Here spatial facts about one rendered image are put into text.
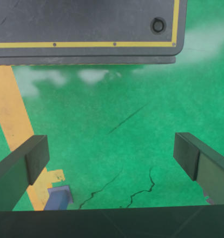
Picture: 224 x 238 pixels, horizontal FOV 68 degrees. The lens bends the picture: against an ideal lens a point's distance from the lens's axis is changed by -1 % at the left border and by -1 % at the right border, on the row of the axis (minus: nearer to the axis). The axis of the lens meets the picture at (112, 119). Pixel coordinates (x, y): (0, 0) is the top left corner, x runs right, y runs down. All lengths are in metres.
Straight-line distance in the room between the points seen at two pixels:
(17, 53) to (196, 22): 0.74
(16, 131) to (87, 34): 0.64
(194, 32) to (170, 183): 0.77
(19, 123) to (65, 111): 0.24
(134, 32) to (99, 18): 0.10
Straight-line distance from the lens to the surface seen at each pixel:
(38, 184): 1.06
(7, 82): 0.93
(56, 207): 0.94
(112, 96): 0.81
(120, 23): 0.50
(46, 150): 0.17
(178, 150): 0.17
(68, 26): 0.51
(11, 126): 0.96
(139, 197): 1.07
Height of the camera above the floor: 0.80
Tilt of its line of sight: 75 degrees down
